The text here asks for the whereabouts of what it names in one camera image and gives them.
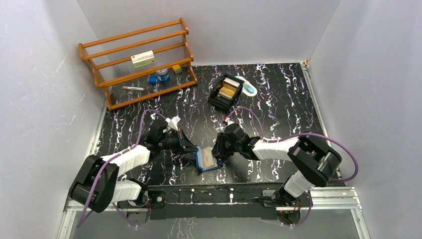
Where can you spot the blue leather card holder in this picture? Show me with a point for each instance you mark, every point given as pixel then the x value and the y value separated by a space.
pixel 198 161

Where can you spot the blue round tin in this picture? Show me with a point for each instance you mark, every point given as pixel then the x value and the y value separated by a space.
pixel 163 75

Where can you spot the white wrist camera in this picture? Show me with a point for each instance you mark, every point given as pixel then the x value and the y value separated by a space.
pixel 227 121
pixel 172 123

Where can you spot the teal oval blister pack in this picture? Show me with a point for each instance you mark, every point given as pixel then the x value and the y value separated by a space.
pixel 248 89

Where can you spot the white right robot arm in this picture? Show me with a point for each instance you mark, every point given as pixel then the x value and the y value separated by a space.
pixel 315 160

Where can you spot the blue small cap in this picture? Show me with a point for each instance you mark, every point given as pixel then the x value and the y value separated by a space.
pixel 152 79

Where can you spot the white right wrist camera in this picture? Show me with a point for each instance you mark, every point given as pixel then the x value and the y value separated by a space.
pixel 227 121

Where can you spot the black card box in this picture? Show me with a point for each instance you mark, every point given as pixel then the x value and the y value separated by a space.
pixel 223 103

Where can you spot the white green small box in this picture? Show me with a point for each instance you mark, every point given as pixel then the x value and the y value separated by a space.
pixel 143 59

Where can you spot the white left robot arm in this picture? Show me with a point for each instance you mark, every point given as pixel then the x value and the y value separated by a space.
pixel 97 183

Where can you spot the orange wooden shelf rack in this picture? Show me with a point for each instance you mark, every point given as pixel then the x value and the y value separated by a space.
pixel 110 62

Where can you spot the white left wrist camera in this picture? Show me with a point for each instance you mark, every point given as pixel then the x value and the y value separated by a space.
pixel 172 123

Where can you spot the orange white marker pen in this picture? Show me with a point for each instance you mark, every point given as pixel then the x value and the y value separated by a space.
pixel 133 88

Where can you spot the yellow grey small block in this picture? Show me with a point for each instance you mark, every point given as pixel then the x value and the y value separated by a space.
pixel 177 69

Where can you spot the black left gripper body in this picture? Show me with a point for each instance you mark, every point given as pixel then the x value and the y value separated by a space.
pixel 179 141

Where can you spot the gold card in box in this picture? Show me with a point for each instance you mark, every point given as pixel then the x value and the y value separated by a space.
pixel 227 91

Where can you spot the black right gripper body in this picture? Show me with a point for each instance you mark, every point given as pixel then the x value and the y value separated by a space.
pixel 229 148

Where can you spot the white card stack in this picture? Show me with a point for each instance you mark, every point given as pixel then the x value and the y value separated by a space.
pixel 231 82

